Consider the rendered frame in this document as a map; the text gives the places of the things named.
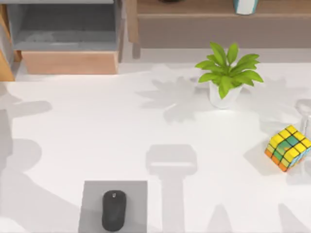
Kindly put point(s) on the grey mouse pad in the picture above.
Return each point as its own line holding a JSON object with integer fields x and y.
{"x": 90, "y": 208}

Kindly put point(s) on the pale wooden drawer front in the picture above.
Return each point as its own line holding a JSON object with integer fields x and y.
{"x": 69, "y": 62}

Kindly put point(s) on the wooden open shelf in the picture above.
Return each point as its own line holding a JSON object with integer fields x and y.
{"x": 218, "y": 29}

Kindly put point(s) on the white and teal cup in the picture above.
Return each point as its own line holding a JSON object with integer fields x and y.
{"x": 245, "y": 6}

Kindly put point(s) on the colourful puzzle cube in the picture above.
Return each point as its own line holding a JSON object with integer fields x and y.
{"x": 288, "y": 148}

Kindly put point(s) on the wooden cupboard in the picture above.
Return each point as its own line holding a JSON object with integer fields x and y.
{"x": 5, "y": 55}

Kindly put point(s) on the green plant in white pot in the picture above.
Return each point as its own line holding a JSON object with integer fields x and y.
{"x": 227, "y": 80}

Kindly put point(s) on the black computer mouse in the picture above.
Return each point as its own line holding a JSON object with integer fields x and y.
{"x": 113, "y": 210}

